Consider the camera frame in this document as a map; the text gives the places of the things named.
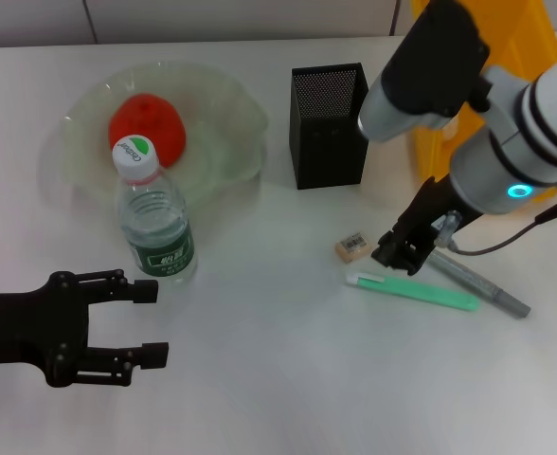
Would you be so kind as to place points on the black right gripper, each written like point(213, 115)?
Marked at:
point(430, 208)

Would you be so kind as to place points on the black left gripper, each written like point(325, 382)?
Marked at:
point(27, 332)

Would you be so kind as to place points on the mint green pen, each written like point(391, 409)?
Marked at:
point(416, 291)

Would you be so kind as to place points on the beige eraser with barcode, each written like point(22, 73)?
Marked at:
point(353, 246)

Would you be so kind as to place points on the clear green-label water bottle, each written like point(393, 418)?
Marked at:
point(160, 237)

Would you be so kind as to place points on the red-orange knitted orange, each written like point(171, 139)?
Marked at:
point(165, 123)

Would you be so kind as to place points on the grey marker pen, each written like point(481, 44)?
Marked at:
point(482, 284)

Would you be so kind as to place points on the black mesh pen holder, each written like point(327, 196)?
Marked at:
point(326, 151)

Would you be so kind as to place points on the pale green glass fruit plate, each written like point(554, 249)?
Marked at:
point(226, 142)

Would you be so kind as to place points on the yellow plastic bin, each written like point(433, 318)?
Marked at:
point(529, 38)

